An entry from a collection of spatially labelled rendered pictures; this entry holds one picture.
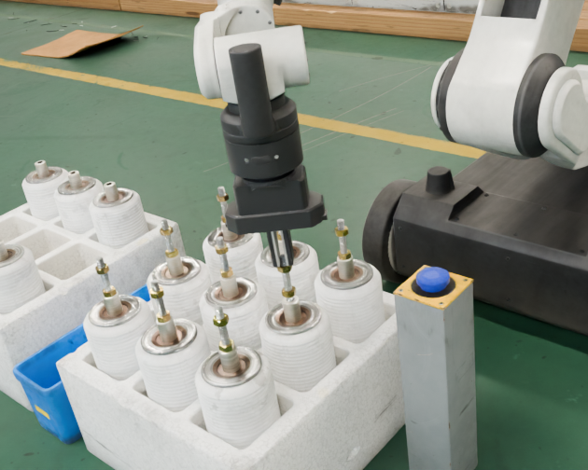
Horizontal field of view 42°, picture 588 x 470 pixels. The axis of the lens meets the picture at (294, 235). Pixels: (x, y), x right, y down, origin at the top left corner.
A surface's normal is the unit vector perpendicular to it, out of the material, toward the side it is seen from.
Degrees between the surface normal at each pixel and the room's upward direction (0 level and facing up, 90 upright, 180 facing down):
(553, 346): 0
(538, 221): 0
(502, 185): 0
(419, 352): 90
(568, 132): 90
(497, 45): 43
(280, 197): 90
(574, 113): 90
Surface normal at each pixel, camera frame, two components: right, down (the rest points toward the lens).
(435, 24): -0.66, 0.44
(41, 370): 0.73, 0.21
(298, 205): -0.04, 0.49
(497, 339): -0.14, -0.87
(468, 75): -0.57, -0.29
